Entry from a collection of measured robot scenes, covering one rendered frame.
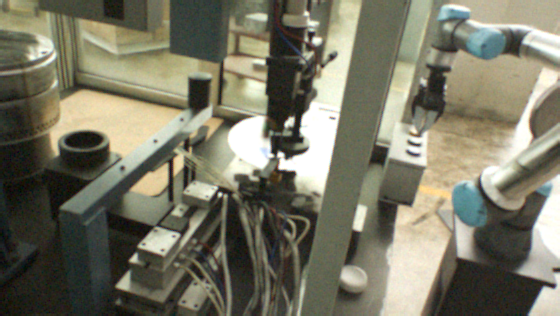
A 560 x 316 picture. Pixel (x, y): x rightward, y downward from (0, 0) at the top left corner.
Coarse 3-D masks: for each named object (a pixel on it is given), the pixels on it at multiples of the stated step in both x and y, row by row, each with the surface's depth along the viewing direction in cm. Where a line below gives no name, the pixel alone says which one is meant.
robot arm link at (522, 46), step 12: (516, 36) 115; (528, 36) 113; (540, 36) 111; (552, 36) 110; (516, 48) 116; (528, 48) 113; (540, 48) 110; (552, 48) 108; (528, 60) 115; (540, 60) 111; (552, 60) 108
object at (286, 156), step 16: (240, 128) 129; (256, 128) 130; (304, 128) 134; (320, 128) 135; (240, 144) 121; (256, 144) 122; (320, 144) 126; (256, 160) 115; (288, 160) 116; (304, 160) 117; (320, 160) 118
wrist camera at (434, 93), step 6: (432, 78) 127; (438, 78) 127; (444, 78) 126; (432, 84) 126; (438, 84) 125; (444, 84) 125; (426, 90) 125; (432, 90) 124; (438, 90) 124; (426, 96) 124; (432, 96) 123; (438, 96) 123; (426, 102) 123; (432, 102) 122; (438, 102) 122; (426, 108) 123; (432, 108) 122; (438, 108) 122
